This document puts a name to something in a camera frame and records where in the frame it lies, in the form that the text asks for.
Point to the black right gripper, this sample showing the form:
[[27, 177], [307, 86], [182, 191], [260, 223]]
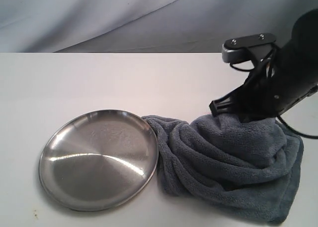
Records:
[[261, 96]]

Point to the grey fleece towel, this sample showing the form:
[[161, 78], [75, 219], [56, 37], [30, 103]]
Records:
[[250, 170]]

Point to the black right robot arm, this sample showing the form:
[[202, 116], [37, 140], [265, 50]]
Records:
[[298, 57]]

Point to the round stainless steel plate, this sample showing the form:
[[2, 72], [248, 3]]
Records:
[[98, 160]]

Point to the white backdrop sheet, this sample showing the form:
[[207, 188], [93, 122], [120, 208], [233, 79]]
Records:
[[138, 26]]

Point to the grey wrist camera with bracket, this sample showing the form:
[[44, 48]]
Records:
[[248, 48]]

